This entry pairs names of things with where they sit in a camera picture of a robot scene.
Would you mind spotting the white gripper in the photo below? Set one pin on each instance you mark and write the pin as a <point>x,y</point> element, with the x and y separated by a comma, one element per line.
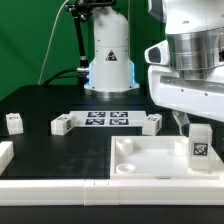
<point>204,98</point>

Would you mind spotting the white square tabletop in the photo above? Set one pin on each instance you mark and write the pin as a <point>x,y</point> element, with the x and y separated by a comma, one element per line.
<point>158,157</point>

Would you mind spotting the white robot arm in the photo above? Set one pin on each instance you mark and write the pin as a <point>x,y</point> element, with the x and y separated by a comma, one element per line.
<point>186,70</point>

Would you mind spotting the white fiducial marker sheet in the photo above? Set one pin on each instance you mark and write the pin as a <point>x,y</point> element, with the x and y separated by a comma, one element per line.
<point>109,118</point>

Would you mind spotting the white U-shaped obstacle fence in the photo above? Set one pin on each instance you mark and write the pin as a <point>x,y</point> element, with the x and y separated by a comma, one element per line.
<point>111,192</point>

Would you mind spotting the black camera stand pole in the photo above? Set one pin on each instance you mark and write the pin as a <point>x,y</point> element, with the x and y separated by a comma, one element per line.
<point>81,11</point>

